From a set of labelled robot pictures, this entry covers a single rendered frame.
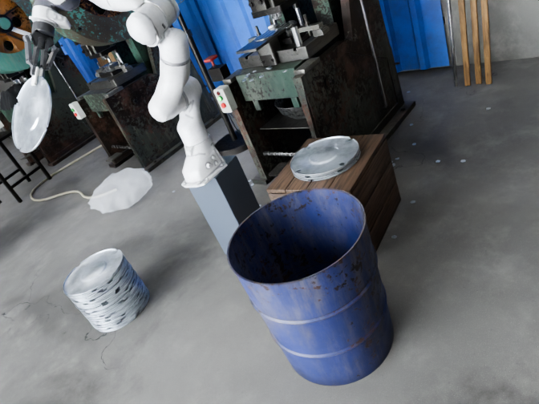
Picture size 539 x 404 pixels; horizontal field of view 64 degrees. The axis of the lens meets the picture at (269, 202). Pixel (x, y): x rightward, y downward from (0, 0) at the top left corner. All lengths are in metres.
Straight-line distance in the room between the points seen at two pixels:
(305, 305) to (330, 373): 0.32
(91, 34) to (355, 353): 2.57
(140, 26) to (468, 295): 1.40
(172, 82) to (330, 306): 1.01
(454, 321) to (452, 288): 0.14
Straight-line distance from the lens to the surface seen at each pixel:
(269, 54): 2.23
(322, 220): 1.48
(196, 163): 1.83
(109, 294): 2.04
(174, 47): 1.64
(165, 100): 1.74
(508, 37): 3.22
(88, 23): 3.22
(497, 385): 1.42
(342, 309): 1.21
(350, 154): 1.75
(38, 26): 1.92
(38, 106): 1.83
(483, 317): 1.56
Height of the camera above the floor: 1.21
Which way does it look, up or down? 30 degrees down
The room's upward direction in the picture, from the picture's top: 24 degrees counter-clockwise
